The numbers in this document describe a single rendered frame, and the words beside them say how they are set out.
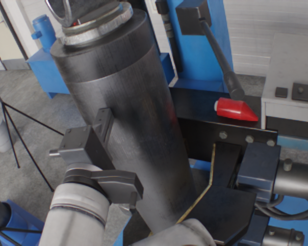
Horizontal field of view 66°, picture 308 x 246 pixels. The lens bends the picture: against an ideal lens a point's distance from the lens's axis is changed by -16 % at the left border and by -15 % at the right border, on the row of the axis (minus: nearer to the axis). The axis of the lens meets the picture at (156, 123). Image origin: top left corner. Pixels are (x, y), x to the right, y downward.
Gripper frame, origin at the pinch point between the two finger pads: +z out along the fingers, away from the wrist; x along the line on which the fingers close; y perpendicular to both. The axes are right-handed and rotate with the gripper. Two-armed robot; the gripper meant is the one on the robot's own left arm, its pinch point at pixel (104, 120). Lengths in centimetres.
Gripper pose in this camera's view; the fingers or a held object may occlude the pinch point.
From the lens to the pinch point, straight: 53.2
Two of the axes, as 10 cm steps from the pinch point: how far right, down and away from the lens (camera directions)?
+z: 0.8, -6.8, 7.3
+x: 2.5, 7.2, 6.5
